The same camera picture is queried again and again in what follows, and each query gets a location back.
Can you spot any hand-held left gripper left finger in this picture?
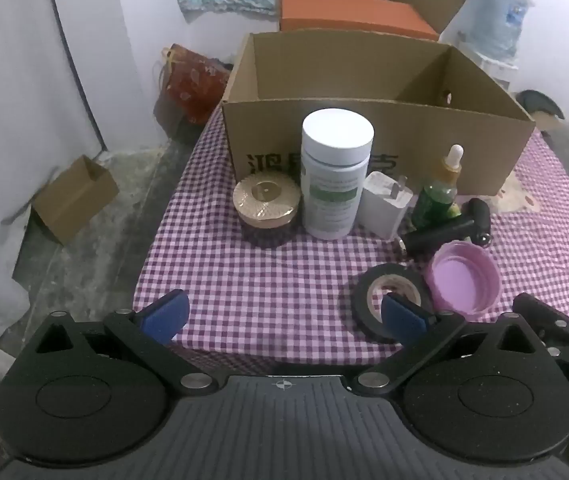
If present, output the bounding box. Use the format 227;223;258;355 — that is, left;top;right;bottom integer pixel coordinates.
12;289;220;396

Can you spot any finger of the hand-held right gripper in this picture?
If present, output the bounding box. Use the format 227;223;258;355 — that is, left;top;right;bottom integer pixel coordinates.
511;292;569;347

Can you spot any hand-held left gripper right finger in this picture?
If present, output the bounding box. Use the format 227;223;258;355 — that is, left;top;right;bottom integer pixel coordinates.
351;292;557;396

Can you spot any purple plastic lid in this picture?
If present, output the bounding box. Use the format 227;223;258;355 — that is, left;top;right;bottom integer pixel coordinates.
424;241;501;317

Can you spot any black plastic tool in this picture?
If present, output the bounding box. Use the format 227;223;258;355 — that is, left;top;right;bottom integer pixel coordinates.
399;197;492;258

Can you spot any white pill bottle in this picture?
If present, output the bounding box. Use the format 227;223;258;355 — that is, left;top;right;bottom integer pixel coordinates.
300;108;375;240

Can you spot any large cardboard box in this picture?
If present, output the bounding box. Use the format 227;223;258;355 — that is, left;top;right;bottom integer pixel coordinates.
221;30;536;197

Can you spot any black tape roll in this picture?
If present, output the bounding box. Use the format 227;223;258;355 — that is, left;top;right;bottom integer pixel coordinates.
351;262;435;343

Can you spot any purple checkered bear blanket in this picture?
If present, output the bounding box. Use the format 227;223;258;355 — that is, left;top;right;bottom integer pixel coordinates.
132;110;569;376

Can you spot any white charger plug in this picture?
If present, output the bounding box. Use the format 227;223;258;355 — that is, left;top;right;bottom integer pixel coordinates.
361;171;410;239

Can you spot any green dropper bottle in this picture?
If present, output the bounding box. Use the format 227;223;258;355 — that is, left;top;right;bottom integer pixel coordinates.
411;144;465;231

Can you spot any small cardboard box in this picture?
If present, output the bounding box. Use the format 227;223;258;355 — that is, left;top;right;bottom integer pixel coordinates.
31;155;120;246

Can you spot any gold lid jar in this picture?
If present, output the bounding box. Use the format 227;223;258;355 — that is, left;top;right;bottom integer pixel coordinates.
233;170;301;247

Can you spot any dark round object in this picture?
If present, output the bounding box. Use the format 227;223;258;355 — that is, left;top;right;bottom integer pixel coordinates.
517;89;565;121

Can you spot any red patterned bag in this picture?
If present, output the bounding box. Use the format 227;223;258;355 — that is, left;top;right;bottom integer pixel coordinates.
157;44;232;126

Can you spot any white water dispenser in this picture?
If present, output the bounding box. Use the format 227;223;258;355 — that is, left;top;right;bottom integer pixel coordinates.
439;30;520;92

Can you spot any clear water jug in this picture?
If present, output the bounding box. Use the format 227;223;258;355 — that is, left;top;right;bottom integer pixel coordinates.
457;0;535;61

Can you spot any orange box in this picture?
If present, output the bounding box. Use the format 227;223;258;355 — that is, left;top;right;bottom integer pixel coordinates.
279;0;440;42

